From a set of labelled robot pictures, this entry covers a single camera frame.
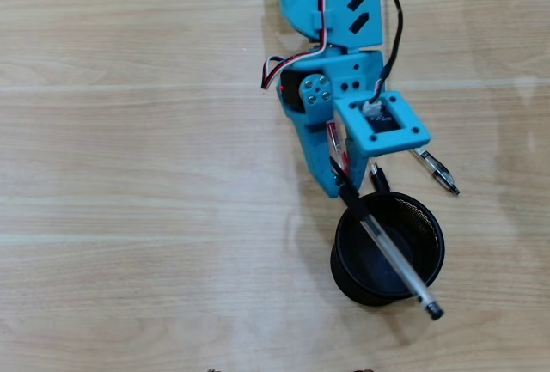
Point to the clear pen with black cap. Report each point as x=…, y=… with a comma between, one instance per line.
x=386, y=246

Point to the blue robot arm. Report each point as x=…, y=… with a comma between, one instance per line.
x=331, y=2

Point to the black mesh pen holder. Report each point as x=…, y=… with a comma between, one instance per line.
x=369, y=277

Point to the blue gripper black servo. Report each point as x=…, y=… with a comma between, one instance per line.
x=350, y=77

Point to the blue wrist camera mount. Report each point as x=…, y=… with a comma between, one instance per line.
x=404, y=118

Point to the red retractable gel pen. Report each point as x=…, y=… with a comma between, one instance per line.
x=336, y=140

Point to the gray grip retractable pen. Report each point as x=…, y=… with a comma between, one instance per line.
x=438, y=173

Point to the black grip retractable pen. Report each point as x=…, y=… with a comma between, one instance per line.
x=378, y=178

